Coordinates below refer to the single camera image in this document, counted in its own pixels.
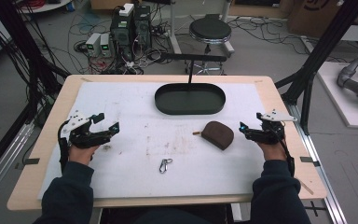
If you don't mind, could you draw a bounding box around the black frame post with cables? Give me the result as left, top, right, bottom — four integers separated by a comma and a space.
0, 0, 71, 132

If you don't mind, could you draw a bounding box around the person's lap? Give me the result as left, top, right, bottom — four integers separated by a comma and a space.
101, 205, 232, 224

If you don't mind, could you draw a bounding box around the black computer tower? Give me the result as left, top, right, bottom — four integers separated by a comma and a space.
133, 4, 152, 50
109, 12, 135, 62

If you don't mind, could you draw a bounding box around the white box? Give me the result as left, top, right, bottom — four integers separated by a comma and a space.
118, 2, 135, 18

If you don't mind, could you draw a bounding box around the brown leather pouch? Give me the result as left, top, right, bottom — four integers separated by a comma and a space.
192, 120, 235, 151

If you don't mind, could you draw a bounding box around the grey power supply unit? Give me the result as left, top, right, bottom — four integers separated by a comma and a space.
99, 33, 113, 58
85, 32, 103, 58

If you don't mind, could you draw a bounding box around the silver carabiner clip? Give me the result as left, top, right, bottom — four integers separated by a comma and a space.
158, 158, 173, 175

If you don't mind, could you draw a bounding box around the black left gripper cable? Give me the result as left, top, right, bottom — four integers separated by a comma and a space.
57, 120, 72, 174

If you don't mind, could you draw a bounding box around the black round stool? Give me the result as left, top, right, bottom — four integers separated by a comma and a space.
185, 13, 233, 76

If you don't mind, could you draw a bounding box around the wooden table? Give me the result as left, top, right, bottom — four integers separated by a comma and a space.
7, 74, 328, 212

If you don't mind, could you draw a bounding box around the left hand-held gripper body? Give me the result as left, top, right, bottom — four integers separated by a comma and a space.
60, 109, 113, 149

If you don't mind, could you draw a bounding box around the white floor board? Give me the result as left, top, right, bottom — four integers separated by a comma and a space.
316, 61, 358, 131

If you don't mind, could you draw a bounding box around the white table leg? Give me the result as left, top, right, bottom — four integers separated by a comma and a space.
167, 0, 183, 56

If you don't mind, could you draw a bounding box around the black tape strip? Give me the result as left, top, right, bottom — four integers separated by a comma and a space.
299, 156, 322, 168
14, 157, 41, 171

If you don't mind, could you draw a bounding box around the person's left hand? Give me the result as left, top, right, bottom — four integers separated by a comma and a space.
68, 144, 101, 166

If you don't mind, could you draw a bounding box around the black oval tray with stand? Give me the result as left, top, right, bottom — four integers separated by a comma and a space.
154, 52, 228, 116

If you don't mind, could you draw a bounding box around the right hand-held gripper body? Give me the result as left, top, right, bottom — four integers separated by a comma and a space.
248, 108, 298, 146

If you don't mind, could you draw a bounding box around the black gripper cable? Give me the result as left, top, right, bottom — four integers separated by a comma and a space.
276, 129, 296, 179
57, 120, 72, 174

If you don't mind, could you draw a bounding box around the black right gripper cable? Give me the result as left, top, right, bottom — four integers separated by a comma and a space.
276, 129, 296, 179

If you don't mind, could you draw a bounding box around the white table mat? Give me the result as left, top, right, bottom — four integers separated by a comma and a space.
37, 80, 270, 201

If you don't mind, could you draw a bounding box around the aluminium rail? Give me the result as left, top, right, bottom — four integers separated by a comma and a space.
0, 120, 35, 209
285, 103, 349, 224

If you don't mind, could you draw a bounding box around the person's right hand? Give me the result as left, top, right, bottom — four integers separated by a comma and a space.
255, 141, 289, 162

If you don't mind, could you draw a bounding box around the cardboard box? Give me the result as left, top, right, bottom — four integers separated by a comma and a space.
286, 0, 351, 39

